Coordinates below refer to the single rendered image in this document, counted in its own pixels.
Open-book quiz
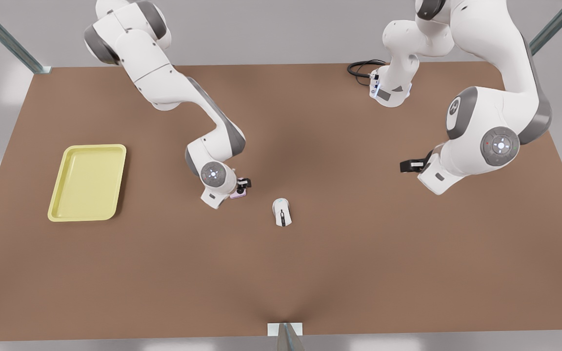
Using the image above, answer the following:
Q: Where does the yellow rectangular tray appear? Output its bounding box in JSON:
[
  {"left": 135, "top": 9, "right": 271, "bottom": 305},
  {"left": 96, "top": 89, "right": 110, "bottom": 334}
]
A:
[{"left": 47, "top": 144, "right": 127, "bottom": 222}]

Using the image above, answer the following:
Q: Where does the silver frame post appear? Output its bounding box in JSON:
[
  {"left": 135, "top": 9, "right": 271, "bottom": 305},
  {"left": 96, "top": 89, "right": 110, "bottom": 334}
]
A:
[
  {"left": 267, "top": 322, "right": 305, "bottom": 351},
  {"left": 529, "top": 0, "right": 562, "bottom": 56},
  {"left": 0, "top": 0, "right": 52, "bottom": 75}
]

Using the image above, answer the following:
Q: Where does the black cable loop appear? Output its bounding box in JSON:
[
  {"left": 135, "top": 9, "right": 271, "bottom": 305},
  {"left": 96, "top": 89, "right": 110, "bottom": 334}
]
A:
[{"left": 347, "top": 60, "right": 388, "bottom": 87}]

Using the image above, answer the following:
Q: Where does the white computer mouse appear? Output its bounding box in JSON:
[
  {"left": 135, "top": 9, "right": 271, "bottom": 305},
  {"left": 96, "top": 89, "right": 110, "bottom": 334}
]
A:
[{"left": 272, "top": 197, "right": 293, "bottom": 227}]

